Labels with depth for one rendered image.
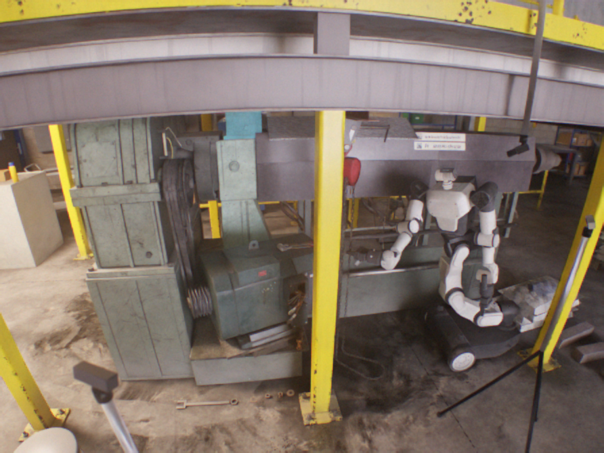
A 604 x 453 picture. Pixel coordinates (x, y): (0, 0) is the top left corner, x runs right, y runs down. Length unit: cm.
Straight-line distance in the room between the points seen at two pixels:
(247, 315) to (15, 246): 338
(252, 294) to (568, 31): 203
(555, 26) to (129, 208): 224
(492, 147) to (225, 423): 276
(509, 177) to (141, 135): 276
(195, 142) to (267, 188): 57
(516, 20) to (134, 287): 230
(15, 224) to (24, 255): 40
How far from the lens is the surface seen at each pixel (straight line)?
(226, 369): 225
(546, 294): 329
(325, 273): 147
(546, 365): 291
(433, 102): 149
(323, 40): 129
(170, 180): 178
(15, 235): 461
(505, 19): 165
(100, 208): 196
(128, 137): 185
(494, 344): 264
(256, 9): 126
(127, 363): 246
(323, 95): 131
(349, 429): 210
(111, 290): 211
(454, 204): 199
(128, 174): 185
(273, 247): 198
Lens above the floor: 174
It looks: 22 degrees down
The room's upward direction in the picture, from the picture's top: straight up
